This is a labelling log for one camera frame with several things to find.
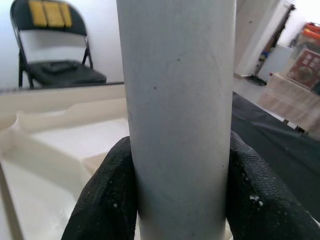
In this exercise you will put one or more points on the black folding chair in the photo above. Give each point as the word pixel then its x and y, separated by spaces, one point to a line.
pixel 75 75

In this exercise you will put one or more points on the red printed poster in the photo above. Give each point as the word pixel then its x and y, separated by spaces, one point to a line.
pixel 303 67

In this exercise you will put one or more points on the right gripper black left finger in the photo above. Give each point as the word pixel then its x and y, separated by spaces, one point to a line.
pixel 105 200

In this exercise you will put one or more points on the white plastic table top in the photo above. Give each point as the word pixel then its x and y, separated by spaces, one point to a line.
pixel 50 155

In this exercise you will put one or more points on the orange trimmed display case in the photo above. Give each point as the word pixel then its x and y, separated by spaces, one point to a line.
pixel 312 30

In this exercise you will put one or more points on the black floor mat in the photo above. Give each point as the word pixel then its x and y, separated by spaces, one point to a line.
pixel 257 80

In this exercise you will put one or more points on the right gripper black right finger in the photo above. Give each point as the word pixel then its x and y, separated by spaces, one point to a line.
pixel 262 205

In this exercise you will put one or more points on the beige tablecloth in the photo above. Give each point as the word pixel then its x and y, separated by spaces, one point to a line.
pixel 287 105

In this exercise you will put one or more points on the white plastic table leg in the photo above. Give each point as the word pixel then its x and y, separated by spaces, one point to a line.
pixel 175 100

